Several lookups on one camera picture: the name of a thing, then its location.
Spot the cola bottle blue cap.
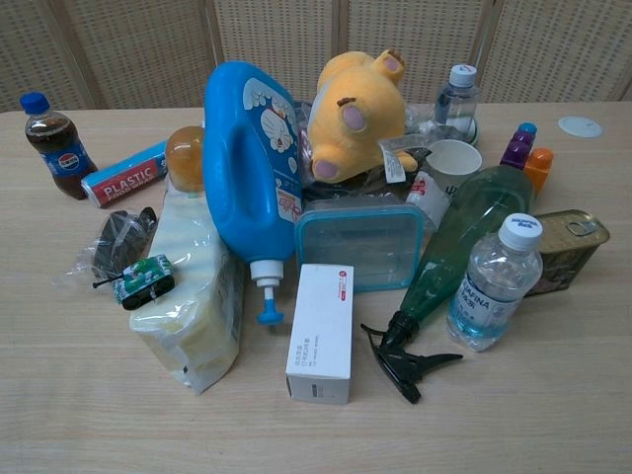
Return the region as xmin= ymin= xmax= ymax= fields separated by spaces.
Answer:
xmin=19 ymin=92 xmax=99 ymax=201

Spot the clear container blue lid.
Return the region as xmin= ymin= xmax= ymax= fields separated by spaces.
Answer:
xmin=294 ymin=203 xmax=429 ymax=293

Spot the clear bag of black clips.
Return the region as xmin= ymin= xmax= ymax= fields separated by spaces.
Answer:
xmin=301 ymin=162 xmax=414 ymax=202

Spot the blue detergent pump bottle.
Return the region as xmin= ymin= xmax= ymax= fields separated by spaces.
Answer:
xmin=202 ymin=60 xmax=305 ymax=328

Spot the white cardboard box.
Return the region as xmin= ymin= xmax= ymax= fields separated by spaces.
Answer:
xmin=284 ymin=263 xmax=356 ymax=407

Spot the yellow plush toy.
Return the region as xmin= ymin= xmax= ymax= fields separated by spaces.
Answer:
xmin=306 ymin=48 xmax=429 ymax=185

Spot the cream sponge pack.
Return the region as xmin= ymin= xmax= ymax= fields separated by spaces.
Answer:
xmin=128 ymin=186 xmax=246 ymax=396

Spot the green spray bottle black trigger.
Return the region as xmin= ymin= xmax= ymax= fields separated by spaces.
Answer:
xmin=359 ymin=164 xmax=537 ymax=405

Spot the round bun in wrapper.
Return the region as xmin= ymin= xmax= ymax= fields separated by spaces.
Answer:
xmin=164 ymin=125 xmax=206 ymax=195

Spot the white paper cup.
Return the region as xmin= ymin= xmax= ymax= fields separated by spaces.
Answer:
xmin=426 ymin=138 xmax=483 ymax=180

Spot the green circuit board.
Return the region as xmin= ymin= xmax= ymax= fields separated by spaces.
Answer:
xmin=92 ymin=254 xmax=176 ymax=312

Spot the water bottle blue label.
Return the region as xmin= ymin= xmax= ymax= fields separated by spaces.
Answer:
xmin=445 ymin=212 xmax=545 ymax=354

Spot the clear water bottle plain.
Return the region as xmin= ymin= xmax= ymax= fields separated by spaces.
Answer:
xmin=434 ymin=63 xmax=482 ymax=145

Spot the plastic food wrap roll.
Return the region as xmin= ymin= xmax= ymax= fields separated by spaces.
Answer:
xmin=80 ymin=140 xmax=170 ymax=208

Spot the black item in clear bag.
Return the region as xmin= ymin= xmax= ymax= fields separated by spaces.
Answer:
xmin=52 ymin=206 xmax=160 ymax=293

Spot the colourful building blocks stack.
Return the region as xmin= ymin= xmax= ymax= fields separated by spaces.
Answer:
xmin=499 ymin=120 xmax=555 ymax=198

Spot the gold tin can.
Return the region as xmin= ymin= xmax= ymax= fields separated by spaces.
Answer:
xmin=522 ymin=208 xmax=611 ymax=298

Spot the woven folding screen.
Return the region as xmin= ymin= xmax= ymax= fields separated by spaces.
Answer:
xmin=0 ymin=0 xmax=632 ymax=116

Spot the white round table grommet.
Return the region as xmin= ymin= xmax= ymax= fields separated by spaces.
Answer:
xmin=557 ymin=116 xmax=604 ymax=138

